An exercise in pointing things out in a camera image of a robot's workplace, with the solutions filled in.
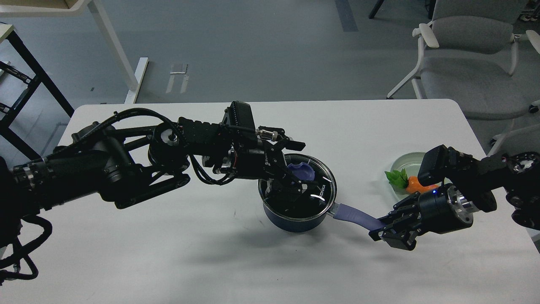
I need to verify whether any grey office chair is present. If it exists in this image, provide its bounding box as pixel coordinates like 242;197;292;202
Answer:
386;0;538;120

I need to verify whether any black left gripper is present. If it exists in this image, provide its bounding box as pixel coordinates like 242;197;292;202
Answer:
201;126;313;207

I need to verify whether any black metal rack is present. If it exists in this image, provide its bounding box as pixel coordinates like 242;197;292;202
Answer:
0;23;75;160

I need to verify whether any white desk frame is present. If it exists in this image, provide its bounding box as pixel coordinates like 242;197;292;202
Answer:
0;0;149;104

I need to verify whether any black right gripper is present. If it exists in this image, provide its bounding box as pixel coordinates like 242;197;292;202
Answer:
369;183;474;251

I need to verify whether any orange toy carrot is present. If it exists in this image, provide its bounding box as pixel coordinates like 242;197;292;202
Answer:
384;169;438;194

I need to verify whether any glass pot lid blue knob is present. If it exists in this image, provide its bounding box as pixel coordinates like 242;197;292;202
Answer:
258;153;338;221

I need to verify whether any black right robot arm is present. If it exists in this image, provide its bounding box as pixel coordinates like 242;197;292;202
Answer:
369;145;540;250

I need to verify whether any pale green glass plate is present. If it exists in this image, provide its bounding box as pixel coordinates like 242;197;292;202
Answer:
389;152;425;201

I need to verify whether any blue saucepan with handle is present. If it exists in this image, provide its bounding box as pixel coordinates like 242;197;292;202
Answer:
262;194;385;233

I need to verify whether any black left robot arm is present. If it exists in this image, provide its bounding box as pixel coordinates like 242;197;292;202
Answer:
0;101;316;282

